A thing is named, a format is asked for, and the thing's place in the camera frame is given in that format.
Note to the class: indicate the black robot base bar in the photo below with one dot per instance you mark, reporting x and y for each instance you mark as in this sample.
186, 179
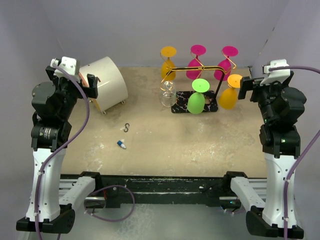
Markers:
160, 188

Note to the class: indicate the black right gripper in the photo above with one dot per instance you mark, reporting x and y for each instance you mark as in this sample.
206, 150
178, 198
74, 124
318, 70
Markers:
248, 83

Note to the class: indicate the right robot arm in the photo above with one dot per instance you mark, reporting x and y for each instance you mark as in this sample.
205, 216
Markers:
280, 106

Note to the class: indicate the clear glass wine glass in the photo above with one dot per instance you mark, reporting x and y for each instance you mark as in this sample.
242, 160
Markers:
168, 95

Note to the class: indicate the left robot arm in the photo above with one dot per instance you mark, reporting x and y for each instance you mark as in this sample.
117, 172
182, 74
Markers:
53, 102

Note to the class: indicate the pink plastic wine glass front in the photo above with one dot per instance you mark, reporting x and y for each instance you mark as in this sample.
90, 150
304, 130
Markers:
227, 64

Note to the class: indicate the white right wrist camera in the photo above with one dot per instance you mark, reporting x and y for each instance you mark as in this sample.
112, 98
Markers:
275, 75

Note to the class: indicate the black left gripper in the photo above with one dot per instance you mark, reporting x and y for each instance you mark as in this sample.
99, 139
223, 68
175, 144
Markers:
58, 81

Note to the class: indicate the orange plastic wine glass front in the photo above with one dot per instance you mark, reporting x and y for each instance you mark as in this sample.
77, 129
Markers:
229, 96

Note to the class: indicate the white cylindrical container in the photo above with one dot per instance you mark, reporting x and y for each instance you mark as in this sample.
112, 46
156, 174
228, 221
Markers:
111, 86

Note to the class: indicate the black carabiner clip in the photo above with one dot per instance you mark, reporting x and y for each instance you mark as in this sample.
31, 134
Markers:
126, 127

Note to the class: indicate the green plastic wine glass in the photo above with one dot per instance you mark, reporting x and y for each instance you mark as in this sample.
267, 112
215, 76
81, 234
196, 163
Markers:
196, 101

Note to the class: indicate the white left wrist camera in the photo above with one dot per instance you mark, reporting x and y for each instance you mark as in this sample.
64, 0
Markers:
68, 64

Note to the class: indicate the blue capped small tube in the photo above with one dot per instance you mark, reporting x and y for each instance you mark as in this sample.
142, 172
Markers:
121, 144

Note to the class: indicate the pink plastic wine glass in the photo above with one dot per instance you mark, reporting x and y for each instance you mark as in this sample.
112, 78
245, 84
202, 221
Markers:
227, 64
195, 51

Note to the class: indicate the orange plastic wine glass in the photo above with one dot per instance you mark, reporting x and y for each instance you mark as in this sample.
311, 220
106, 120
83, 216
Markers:
229, 96
166, 54

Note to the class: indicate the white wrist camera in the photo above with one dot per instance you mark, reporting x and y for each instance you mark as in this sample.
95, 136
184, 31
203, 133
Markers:
275, 75
68, 64

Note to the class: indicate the gold wire wine glass rack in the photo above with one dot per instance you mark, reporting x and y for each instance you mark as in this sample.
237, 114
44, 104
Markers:
210, 96

